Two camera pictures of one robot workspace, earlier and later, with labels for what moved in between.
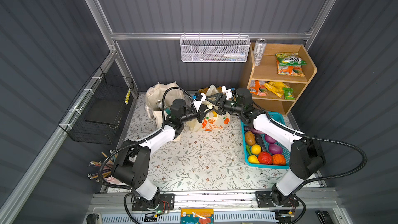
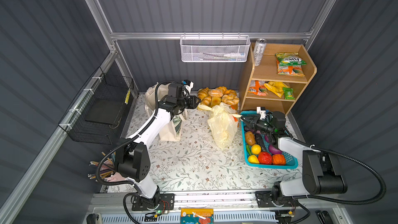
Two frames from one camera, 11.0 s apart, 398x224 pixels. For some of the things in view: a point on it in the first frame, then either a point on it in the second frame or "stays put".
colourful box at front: x=197 y=216 stays put
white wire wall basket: x=215 y=49 stays put
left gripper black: x=200 y=114 → x=193 y=104
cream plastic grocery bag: x=212 y=120 → x=223 y=122
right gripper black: x=215 y=103 → x=255 y=120
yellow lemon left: x=256 y=149 stays put
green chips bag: x=289 y=59 stays put
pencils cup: x=107 y=171 stays put
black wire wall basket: x=94 y=117 stays put
